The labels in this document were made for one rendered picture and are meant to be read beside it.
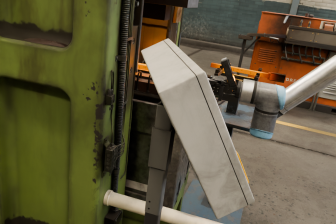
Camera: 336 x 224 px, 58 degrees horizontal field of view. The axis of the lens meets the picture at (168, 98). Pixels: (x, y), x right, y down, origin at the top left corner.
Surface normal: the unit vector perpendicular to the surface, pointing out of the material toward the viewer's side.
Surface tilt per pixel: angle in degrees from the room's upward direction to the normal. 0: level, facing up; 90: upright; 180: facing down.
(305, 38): 90
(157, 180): 90
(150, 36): 90
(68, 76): 90
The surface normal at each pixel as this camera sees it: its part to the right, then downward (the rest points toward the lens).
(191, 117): 0.16, 0.33
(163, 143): -0.29, 0.26
